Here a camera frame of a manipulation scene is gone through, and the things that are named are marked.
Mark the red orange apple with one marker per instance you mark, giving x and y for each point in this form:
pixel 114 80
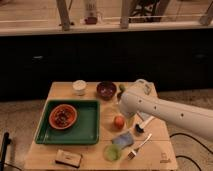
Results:
pixel 119 122

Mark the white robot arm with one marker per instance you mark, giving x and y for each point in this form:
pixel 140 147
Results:
pixel 137 98

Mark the white paper cup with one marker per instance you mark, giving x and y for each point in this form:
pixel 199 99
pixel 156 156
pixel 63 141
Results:
pixel 79 87

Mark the green plastic cup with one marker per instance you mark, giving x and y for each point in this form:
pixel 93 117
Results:
pixel 112 152

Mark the dark red bowl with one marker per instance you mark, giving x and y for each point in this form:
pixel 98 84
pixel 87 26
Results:
pixel 106 90

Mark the green cucumber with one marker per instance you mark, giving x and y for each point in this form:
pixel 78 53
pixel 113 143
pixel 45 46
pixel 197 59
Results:
pixel 122 87

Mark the grey cloth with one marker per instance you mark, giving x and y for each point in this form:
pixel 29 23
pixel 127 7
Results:
pixel 143 115

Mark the green plastic tray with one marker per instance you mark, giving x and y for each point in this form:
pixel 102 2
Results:
pixel 85 131

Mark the orange bowl with food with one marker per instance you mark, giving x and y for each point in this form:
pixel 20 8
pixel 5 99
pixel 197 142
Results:
pixel 62 116

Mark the blue sponge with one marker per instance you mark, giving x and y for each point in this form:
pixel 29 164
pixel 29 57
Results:
pixel 124 140

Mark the silver fork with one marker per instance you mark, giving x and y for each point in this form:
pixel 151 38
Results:
pixel 134 151

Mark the wooden block eraser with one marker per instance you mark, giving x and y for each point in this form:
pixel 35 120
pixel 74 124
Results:
pixel 68 158

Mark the black stand at left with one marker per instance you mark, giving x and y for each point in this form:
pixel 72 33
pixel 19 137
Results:
pixel 5 142

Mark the white handled black brush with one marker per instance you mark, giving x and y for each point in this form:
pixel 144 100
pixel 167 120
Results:
pixel 140 127

